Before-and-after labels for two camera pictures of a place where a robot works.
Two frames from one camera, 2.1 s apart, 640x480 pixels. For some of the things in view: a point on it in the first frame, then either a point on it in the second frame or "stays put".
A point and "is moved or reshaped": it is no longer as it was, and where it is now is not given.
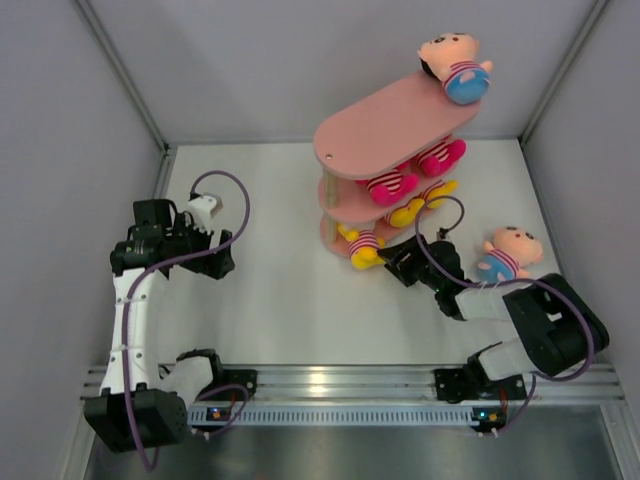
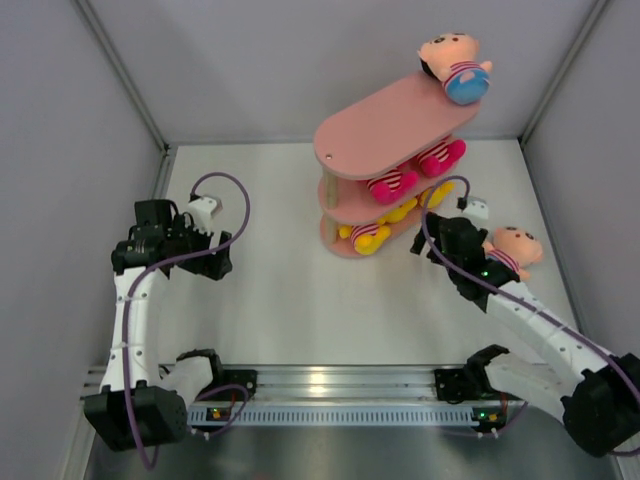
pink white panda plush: [443, 156] stays put
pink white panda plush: [388, 187] stays put
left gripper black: [214, 265] stays put
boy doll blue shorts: [510, 255] stays put
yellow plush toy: [363, 247] is moved or reshaped
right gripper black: [402, 268] → [434, 227]
